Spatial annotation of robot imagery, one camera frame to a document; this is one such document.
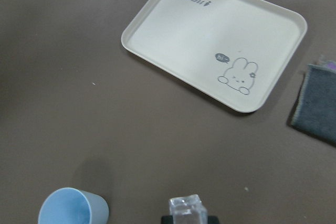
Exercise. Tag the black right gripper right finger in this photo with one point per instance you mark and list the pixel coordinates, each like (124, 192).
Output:
(213, 220)

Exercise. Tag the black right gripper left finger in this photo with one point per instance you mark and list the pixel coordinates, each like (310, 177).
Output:
(167, 220)

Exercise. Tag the clear ice cube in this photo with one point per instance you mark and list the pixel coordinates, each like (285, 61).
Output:
(188, 209)

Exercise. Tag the light blue plastic cup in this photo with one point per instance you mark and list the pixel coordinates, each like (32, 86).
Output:
(70, 205)

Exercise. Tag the folded grey cloth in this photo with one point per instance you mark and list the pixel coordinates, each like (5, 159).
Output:
(315, 110)

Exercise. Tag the cream rabbit tray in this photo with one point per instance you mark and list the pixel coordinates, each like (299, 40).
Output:
(232, 50)

